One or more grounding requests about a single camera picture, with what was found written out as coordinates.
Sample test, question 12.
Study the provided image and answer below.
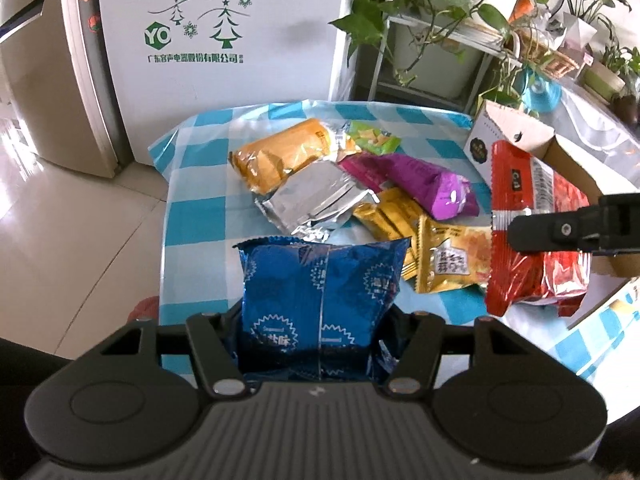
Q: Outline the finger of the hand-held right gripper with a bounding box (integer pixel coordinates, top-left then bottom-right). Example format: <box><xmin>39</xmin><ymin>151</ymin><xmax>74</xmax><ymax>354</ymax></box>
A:
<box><xmin>507</xmin><ymin>194</ymin><xmax>640</xmax><ymax>257</ymax></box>

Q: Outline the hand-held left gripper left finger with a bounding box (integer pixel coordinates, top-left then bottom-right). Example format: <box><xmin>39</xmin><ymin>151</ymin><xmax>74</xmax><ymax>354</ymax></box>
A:
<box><xmin>102</xmin><ymin>305</ymin><xmax>247</xmax><ymax>400</ymax></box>

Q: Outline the silver foil snack packet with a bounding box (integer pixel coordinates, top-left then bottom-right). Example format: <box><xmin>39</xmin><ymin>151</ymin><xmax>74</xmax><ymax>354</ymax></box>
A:
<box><xmin>254</xmin><ymin>160</ymin><xmax>378</xmax><ymax>242</ymax></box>

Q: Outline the red stool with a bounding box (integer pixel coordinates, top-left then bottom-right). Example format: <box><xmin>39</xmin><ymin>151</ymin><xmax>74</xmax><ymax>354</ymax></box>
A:
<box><xmin>128</xmin><ymin>296</ymin><xmax>161</xmax><ymax>332</ymax></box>

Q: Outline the clear plastic table cover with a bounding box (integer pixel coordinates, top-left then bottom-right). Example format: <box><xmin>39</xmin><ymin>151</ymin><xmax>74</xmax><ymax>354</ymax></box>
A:
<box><xmin>547</xmin><ymin>79</ymin><xmax>640</xmax><ymax>192</ymax></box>

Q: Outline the green plant pot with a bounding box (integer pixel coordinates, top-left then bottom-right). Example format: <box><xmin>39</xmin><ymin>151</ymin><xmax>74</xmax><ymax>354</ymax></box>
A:
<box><xmin>581</xmin><ymin>60</ymin><xmax>627</xmax><ymax>104</ymax></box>

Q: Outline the magenta snack packet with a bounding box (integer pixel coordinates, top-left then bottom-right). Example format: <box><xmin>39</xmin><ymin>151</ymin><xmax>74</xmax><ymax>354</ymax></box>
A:
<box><xmin>340</xmin><ymin>152</ymin><xmax>479</xmax><ymax>221</ymax></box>

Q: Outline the square yellow snack packet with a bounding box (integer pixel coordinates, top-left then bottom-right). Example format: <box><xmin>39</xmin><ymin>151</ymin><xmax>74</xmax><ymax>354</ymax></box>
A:
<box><xmin>414</xmin><ymin>215</ymin><xmax>493</xmax><ymax>295</ymax></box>

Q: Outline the red snack packet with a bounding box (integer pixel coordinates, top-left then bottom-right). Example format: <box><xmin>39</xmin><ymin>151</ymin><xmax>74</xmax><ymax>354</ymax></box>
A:
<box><xmin>484</xmin><ymin>140</ymin><xmax>593</xmax><ymax>318</ymax></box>

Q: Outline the long orange snack packet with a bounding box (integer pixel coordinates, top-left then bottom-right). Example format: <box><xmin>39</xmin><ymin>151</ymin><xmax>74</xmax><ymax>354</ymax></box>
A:
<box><xmin>228</xmin><ymin>118</ymin><xmax>358</xmax><ymax>195</ymax></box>

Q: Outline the blue plastic cup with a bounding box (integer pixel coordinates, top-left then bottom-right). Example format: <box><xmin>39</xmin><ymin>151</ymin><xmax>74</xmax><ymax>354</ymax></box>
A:
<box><xmin>519</xmin><ymin>67</ymin><xmax>564</xmax><ymax>114</ymax></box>

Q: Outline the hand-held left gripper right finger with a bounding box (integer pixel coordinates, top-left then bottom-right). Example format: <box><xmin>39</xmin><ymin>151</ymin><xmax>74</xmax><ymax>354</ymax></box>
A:
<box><xmin>379</xmin><ymin>305</ymin><xmax>530</xmax><ymax>399</ymax></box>

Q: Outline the trailing green vine plant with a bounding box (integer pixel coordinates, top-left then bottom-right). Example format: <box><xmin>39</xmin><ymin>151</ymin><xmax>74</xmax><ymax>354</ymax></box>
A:
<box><xmin>478</xmin><ymin>35</ymin><xmax>546</xmax><ymax>120</ymax></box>

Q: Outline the blue checked tablecloth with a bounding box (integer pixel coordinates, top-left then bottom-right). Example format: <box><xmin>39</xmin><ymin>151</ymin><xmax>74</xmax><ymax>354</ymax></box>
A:
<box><xmin>147</xmin><ymin>99</ymin><xmax>640</xmax><ymax>386</ymax></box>

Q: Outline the cardboard box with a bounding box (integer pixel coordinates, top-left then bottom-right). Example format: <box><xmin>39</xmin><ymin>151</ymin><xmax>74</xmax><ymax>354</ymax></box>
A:
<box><xmin>462</xmin><ymin>99</ymin><xmax>640</xmax><ymax>331</ymax></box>

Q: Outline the wicker basket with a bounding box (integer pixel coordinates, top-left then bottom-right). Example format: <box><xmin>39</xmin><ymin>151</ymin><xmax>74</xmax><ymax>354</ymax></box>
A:
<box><xmin>514</xmin><ymin>29</ymin><xmax>582</xmax><ymax>80</ymax></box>

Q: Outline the white metal plant stand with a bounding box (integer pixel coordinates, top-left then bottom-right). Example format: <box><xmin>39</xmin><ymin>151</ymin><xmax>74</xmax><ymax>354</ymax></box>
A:
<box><xmin>370</xmin><ymin>14</ymin><xmax>507</xmax><ymax>113</ymax></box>

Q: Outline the blue foil snack packet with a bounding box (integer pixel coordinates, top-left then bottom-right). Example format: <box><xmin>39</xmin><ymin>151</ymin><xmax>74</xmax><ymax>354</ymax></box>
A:
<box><xmin>232</xmin><ymin>235</ymin><xmax>411</xmax><ymax>386</ymax></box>

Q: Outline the brown plant pot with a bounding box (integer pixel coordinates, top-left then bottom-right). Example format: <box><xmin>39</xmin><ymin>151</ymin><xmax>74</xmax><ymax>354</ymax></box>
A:
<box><xmin>611</xmin><ymin>91</ymin><xmax>640</xmax><ymax>127</ymax></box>

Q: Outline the striped gold snack packet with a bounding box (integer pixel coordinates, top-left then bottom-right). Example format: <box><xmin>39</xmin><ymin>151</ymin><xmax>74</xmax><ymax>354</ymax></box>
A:
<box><xmin>352</xmin><ymin>187</ymin><xmax>426</xmax><ymax>281</ymax></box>

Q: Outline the silver and white refrigerator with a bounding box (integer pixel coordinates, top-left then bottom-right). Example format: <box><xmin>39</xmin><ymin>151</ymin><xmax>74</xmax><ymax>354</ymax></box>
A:
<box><xmin>0</xmin><ymin>0</ymin><xmax>351</xmax><ymax>179</ymax></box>

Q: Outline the green cracker packet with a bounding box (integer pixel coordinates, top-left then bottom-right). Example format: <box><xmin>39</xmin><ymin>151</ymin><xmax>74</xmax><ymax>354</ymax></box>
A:
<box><xmin>347</xmin><ymin>121</ymin><xmax>402</xmax><ymax>156</ymax></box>

